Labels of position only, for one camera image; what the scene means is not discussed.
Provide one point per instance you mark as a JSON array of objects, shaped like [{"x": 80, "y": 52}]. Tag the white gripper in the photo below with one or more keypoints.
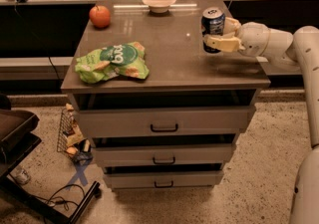
[{"x": 259, "y": 39}]

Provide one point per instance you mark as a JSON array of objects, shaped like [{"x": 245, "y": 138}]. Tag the blue pepsi can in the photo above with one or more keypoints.
[{"x": 212, "y": 21}]

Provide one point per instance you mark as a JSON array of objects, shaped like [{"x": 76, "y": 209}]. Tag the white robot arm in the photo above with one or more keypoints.
[{"x": 286, "y": 51}]

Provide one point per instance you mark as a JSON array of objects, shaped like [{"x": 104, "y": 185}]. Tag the white bowl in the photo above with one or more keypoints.
[{"x": 159, "y": 6}]

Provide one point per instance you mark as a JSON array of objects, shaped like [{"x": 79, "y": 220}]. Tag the grey drawer cabinet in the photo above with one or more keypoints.
[{"x": 182, "y": 75}]

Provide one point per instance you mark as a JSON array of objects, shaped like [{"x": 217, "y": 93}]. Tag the green chip bag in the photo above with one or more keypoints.
[{"x": 110, "y": 62}]

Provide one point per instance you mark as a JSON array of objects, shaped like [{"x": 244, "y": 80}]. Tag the middle grey drawer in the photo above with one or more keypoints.
[{"x": 162, "y": 155}]

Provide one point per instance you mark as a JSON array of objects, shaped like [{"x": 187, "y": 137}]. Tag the grey drawer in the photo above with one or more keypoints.
[
  {"x": 161, "y": 122},
  {"x": 163, "y": 180},
  {"x": 162, "y": 155}
]

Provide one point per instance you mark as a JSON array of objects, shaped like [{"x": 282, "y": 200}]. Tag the red apple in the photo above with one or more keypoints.
[{"x": 100, "y": 16}]

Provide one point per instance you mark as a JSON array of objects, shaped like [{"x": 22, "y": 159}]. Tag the top grey drawer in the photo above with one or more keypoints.
[{"x": 161, "y": 122}]

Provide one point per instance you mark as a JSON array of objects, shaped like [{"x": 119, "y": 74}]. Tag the bottom grey drawer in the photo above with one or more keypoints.
[{"x": 163, "y": 180}]

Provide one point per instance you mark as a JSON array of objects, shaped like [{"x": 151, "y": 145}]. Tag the blue tape cross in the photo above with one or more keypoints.
[{"x": 80, "y": 173}]

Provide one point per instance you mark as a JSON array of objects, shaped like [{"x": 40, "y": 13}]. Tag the wire snack basket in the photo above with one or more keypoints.
[{"x": 71, "y": 141}]

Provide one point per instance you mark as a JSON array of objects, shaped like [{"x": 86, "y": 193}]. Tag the black cart frame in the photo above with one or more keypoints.
[{"x": 16, "y": 142}]

